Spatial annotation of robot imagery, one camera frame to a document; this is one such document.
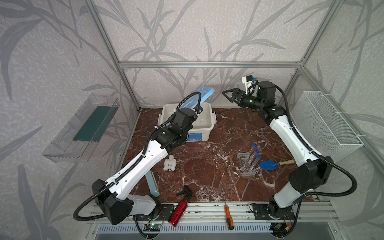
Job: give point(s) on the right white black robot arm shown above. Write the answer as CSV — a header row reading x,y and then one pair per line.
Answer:
x,y
312,170

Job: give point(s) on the white plastic storage bin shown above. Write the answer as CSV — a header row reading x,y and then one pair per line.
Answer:
x,y
202,126

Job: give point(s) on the blue plastic bin lid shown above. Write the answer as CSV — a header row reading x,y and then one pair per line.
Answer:
x,y
197,97

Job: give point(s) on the clear acrylic wall shelf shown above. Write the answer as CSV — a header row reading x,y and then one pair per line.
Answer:
x,y
79,138

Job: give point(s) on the blue capped test tube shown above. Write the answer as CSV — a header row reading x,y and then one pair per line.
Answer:
x,y
252,151
257,158
253,156

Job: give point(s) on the pink object in basket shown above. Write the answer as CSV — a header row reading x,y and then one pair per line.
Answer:
x,y
316,153

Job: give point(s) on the white wire mesh basket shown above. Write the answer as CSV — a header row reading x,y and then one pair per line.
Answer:
x,y
324,127

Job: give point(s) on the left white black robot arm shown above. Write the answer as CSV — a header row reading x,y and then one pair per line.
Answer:
x,y
113,196

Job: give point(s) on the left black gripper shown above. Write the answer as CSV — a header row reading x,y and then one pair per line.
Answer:
x,y
195,109

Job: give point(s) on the red spray bottle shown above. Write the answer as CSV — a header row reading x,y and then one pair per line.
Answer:
x,y
181,207

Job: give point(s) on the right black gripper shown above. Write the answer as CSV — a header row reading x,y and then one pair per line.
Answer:
x,y
237,96

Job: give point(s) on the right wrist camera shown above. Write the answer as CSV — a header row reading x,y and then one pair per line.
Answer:
x,y
250,84

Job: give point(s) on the white plush toy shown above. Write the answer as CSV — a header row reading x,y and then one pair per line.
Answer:
x,y
170,164

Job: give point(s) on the green circuit board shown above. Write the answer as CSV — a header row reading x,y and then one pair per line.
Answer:
x,y
152,227

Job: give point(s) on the orange handled screwdriver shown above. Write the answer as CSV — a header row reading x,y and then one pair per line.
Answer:
x,y
229,219

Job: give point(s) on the clear test tube rack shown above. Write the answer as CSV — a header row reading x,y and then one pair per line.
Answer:
x,y
244,168

